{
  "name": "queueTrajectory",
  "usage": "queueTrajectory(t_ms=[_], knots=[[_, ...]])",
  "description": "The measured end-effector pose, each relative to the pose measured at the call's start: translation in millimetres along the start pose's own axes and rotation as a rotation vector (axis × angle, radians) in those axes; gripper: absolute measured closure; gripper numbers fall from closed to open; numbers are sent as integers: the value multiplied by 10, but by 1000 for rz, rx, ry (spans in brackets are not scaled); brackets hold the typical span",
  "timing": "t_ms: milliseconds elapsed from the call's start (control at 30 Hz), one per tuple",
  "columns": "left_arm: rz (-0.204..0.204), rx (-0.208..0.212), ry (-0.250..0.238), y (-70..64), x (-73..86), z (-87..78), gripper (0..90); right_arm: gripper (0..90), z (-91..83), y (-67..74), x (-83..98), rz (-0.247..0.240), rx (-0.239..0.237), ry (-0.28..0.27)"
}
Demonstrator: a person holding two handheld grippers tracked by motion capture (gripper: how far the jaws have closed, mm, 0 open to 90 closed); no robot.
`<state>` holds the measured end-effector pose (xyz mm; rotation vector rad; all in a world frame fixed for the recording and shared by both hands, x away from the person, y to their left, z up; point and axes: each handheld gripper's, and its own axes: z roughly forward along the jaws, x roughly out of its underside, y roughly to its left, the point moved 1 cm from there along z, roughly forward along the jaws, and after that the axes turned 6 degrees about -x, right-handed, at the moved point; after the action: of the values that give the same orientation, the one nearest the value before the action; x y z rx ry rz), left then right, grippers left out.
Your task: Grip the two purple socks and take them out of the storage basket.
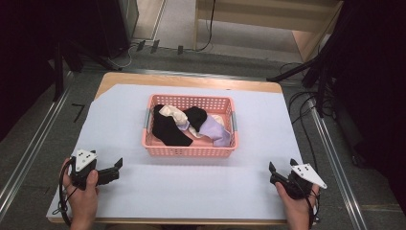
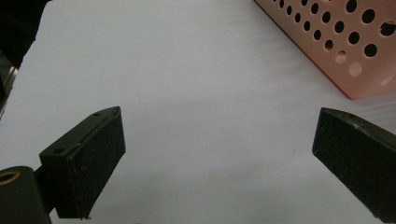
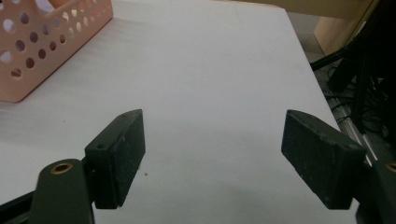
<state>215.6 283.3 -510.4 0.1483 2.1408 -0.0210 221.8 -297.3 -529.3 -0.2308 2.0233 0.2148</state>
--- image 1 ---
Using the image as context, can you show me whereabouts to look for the black tripod stand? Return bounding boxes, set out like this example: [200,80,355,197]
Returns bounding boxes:
[266,0,348,119]
[51,37,124,103]

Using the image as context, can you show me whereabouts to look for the white table mat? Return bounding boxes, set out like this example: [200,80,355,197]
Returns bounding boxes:
[46,83,305,221]

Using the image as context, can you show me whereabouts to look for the pink plastic basket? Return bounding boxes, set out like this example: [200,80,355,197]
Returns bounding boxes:
[141,94,239,158]

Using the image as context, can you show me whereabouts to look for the dark curtain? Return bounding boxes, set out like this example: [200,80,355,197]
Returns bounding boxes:
[0,0,100,143]
[329,0,406,215]

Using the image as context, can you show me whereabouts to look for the lavender sock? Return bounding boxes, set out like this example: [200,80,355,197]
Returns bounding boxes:
[176,114,233,149]

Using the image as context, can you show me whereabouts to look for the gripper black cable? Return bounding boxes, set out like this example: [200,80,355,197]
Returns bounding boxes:
[57,158,78,228]
[303,188,322,230]

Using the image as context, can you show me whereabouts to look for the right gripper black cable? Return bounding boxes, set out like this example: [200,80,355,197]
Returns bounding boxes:
[303,188,322,230]

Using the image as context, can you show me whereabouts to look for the cream sock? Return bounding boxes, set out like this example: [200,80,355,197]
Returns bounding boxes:
[211,113,226,127]
[158,104,191,127]

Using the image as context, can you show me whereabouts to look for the hanging black cable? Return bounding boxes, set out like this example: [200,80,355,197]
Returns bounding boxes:
[194,0,217,53]

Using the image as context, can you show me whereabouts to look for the aluminium floor rail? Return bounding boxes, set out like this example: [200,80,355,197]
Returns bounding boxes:
[0,71,75,222]
[309,103,369,230]

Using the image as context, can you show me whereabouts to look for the dark cabinet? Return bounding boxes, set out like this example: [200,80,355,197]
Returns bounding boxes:
[94,0,140,59]

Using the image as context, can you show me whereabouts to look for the white floor cable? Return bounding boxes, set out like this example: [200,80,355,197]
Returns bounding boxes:
[105,42,139,69]

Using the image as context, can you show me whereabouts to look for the black floor cables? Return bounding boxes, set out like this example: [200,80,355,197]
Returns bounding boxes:
[279,61,335,172]

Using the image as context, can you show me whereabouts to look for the wooden table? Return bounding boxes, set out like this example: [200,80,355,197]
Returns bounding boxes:
[47,72,289,226]

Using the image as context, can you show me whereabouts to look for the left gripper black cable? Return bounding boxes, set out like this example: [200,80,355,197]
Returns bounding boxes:
[57,158,78,228]

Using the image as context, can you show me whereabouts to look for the person's left hand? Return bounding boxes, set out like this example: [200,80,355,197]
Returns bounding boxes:
[61,157,101,223]

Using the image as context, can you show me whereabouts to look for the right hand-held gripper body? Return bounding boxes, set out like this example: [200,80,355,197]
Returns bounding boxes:
[275,162,328,201]

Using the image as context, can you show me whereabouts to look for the short black sock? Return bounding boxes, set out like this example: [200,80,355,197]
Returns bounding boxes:
[183,106,209,133]

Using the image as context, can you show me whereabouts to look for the person's right hand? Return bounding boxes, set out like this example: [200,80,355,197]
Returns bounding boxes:
[275,181,321,224]

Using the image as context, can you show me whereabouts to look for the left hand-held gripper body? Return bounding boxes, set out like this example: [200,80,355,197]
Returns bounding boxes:
[70,149,111,192]

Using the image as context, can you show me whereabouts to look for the wooden platform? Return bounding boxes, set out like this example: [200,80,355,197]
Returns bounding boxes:
[193,0,345,64]

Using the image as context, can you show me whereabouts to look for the long black sock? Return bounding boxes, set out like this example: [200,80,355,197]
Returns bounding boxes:
[151,103,194,148]

